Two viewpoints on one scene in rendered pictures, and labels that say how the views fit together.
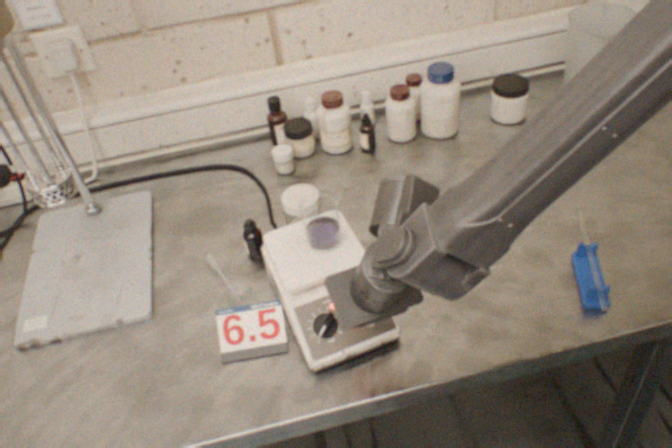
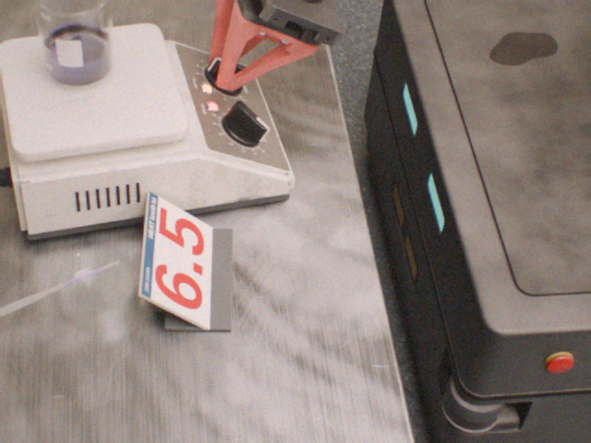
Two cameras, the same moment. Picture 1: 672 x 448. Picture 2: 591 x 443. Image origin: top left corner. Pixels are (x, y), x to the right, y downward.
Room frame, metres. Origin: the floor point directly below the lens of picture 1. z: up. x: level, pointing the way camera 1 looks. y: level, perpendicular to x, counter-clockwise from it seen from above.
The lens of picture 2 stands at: (0.49, 0.61, 1.35)
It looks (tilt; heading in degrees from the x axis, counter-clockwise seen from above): 49 degrees down; 266
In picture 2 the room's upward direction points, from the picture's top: 7 degrees clockwise
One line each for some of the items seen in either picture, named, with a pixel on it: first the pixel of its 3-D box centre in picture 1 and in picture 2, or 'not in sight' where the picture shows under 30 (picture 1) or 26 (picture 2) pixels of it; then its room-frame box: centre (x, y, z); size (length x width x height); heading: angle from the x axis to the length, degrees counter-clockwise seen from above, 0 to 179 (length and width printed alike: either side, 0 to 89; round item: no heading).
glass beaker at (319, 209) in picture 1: (323, 220); (74, 25); (0.61, 0.02, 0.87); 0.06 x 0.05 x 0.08; 117
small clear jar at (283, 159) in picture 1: (283, 159); not in sight; (0.90, 0.09, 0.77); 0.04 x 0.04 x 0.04
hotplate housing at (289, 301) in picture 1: (325, 282); (129, 127); (0.57, 0.03, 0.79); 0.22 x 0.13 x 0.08; 17
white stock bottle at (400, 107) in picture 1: (400, 112); not in sight; (0.96, -0.14, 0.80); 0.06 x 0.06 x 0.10
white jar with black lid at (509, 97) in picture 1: (509, 99); not in sight; (0.97, -0.35, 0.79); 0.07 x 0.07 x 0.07
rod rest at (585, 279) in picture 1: (591, 273); not in sight; (0.54, -0.34, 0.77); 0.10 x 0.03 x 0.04; 169
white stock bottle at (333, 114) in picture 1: (334, 121); not in sight; (0.95, -0.02, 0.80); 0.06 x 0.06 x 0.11
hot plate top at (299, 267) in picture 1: (314, 249); (90, 88); (0.60, 0.04, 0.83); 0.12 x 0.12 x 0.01; 17
